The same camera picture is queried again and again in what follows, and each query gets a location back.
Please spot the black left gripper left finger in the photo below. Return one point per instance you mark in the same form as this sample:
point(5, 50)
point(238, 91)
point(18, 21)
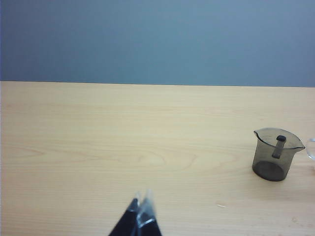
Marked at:
point(126, 221)

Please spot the clear glass measuring cup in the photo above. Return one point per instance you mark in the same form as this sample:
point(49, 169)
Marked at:
point(311, 153)

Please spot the smoky grey measuring cup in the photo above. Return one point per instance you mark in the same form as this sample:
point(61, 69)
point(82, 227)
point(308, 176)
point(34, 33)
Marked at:
point(270, 159)

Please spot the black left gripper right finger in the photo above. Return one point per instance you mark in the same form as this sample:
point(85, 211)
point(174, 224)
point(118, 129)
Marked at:
point(148, 223)

